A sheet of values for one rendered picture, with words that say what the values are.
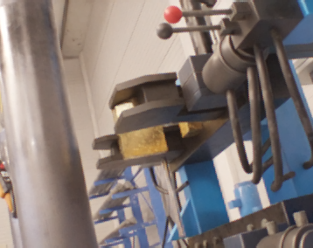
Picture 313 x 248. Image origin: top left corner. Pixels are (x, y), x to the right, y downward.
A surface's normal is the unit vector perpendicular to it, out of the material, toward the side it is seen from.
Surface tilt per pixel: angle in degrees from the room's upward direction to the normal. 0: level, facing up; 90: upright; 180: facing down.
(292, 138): 90
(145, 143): 90
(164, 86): 90
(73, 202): 90
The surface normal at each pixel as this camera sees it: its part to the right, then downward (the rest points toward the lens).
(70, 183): 0.65, -0.38
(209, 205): 0.24, -0.36
